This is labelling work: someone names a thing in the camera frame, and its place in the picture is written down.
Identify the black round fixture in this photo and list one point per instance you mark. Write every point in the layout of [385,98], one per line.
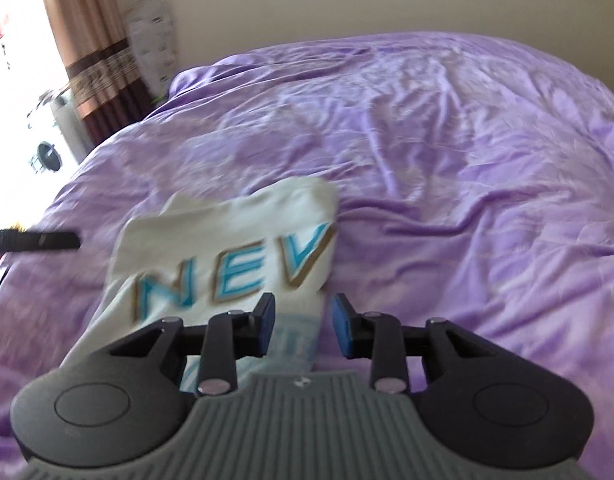
[48,155]

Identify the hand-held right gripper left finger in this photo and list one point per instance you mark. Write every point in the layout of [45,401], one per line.
[268,321]

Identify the white printed t-shirt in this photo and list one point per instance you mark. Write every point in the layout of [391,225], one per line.
[212,230]

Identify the brown patterned curtain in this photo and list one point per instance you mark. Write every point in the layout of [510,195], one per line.
[97,60]

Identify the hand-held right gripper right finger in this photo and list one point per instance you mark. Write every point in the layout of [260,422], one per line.
[341,325]

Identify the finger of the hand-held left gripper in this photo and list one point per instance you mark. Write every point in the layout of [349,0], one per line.
[37,240]

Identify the purple bed sheet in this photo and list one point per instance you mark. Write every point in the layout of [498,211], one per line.
[437,160]

